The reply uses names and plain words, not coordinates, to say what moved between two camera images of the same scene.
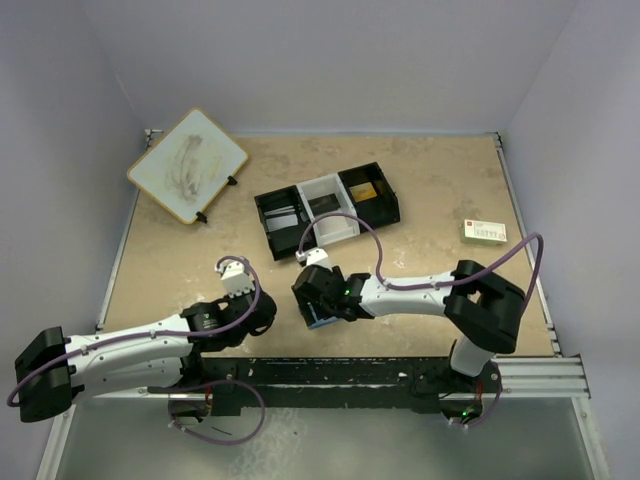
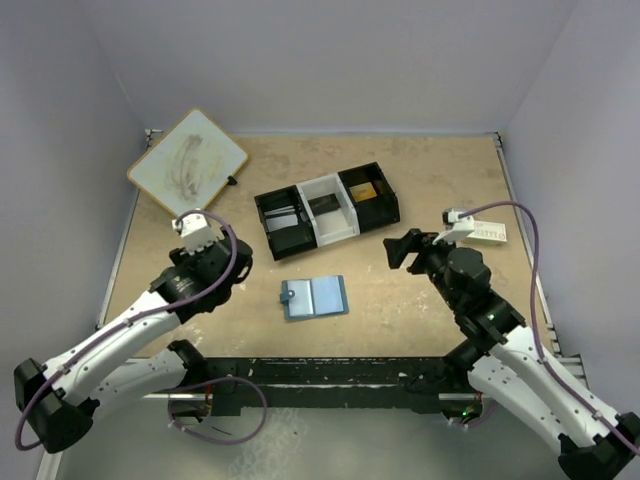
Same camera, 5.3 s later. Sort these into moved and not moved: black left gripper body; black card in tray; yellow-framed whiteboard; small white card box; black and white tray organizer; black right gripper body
Moved: black right gripper body; black left gripper body
Not moved: yellow-framed whiteboard; small white card box; black card in tray; black and white tray organizer
